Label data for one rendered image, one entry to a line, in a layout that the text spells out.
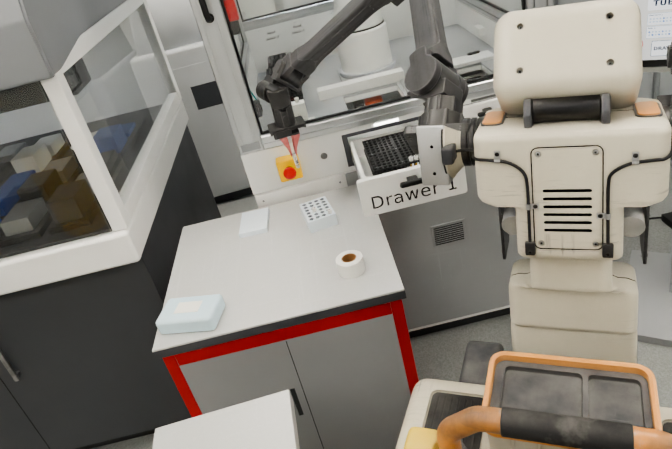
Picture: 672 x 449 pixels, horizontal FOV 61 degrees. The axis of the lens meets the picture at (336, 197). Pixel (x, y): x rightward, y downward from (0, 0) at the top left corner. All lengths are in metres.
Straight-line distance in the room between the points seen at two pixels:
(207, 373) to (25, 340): 0.77
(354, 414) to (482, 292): 0.82
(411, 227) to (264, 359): 0.78
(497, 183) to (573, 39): 0.24
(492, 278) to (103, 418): 1.49
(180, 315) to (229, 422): 0.35
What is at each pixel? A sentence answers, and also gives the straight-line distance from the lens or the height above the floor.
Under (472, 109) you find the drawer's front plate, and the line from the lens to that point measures 1.86.
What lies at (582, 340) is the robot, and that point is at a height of 0.79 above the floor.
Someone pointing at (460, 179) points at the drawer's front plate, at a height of 0.86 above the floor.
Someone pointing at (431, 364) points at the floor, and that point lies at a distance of 2.25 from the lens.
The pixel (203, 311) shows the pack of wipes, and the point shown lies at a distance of 1.44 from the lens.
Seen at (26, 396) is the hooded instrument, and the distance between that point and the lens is 2.29.
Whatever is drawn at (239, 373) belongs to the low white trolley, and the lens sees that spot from 1.53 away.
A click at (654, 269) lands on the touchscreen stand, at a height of 0.04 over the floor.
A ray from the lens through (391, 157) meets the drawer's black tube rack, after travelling 1.68.
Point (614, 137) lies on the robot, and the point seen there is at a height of 1.22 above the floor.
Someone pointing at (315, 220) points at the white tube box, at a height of 0.80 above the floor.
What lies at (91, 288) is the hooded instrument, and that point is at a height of 0.71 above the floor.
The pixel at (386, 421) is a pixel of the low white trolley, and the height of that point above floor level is 0.32.
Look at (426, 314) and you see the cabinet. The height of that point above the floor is 0.13.
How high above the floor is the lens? 1.63
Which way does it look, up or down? 28 degrees down
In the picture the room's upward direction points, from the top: 14 degrees counter-clockwise
